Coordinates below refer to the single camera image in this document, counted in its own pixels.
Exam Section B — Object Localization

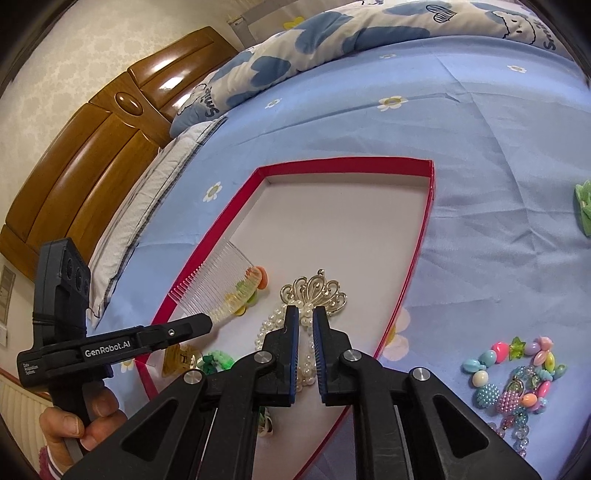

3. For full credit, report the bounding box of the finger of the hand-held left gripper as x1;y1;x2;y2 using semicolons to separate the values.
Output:
137;313;214;354

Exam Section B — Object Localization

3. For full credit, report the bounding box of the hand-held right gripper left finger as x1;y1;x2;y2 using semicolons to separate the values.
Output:
60;305;302;480

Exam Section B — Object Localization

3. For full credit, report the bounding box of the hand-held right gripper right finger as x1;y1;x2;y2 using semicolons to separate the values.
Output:
312;305;542;480

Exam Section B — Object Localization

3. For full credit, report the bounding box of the white pearl bracelet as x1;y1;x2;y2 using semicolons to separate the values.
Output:
253;302;324;393

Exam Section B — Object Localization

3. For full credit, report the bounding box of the clear comb with colourful flowers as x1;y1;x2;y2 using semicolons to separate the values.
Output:
168;242;269;324

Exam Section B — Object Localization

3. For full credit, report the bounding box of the silver tiara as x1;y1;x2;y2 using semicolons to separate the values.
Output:
279;269;349;320

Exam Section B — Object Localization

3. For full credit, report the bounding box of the red shallow box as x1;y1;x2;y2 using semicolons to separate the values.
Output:
136;157;437;476

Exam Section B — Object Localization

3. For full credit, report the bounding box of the colourful bead bracelet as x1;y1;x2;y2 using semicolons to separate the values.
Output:
462;336;568;457

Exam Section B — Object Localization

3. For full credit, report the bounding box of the person's left hand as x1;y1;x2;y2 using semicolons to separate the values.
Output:
39;385;130;456

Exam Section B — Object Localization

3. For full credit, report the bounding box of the yellow hair claw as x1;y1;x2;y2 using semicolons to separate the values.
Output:
161;342;204;377

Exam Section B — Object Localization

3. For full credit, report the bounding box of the green braided band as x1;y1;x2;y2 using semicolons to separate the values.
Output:
201;350;238;374

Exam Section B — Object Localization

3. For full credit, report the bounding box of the white radiator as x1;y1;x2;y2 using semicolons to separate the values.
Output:
0;371;54;435

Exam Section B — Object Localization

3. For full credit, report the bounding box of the wooden headboard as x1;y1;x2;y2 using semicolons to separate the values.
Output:
0;25;238;280

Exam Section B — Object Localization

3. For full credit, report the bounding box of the grey striped pillow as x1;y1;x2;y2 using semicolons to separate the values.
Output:
88;117;229;328

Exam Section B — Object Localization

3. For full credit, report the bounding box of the blue floral bed sheet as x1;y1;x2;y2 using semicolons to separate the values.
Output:
90;39;591;480

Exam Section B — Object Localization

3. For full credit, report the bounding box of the green hair clip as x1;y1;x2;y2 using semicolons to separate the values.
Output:
574;180;591;237

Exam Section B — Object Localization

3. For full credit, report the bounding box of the blue heart printed duvet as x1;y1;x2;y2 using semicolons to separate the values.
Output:
168;0;573;139

